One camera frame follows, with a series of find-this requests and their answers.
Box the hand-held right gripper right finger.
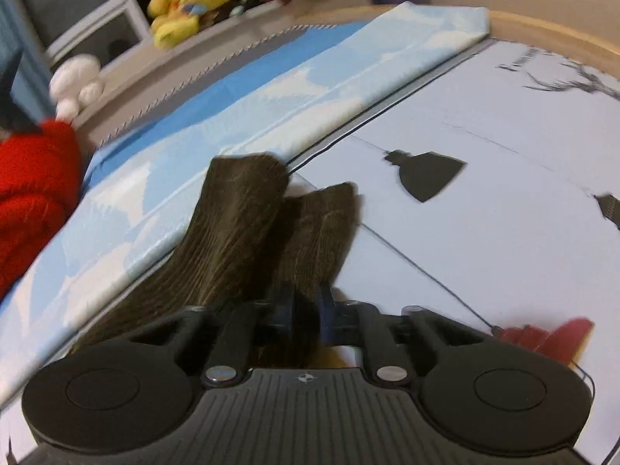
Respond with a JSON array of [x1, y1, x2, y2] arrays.
[[317, 287, 478, 384]]

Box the yellow plush toy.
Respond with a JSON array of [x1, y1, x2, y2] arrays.
[[146, 0, 239, 50]]

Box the white plush toy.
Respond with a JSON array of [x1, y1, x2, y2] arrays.
[[49, 55, 107, 123]]

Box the olive corduroy pants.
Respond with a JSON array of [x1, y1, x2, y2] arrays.
[[72, 152, 365, 370]]

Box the white deer and lamp bedsheet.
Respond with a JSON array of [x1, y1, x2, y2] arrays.
[[0, 36, 620, 465]]

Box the folded red towel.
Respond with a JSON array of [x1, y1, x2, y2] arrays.
[[0, 119, 84, 301]]

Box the blue cloud print blanket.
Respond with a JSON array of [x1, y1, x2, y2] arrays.
[[0, 2, 491, 400]]

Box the grey stitched-edge bed cover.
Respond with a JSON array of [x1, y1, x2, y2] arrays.
[[72, 0, 350, 151]]

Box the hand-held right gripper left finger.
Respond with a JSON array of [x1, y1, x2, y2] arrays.
[[127, 287, 297, 389]]

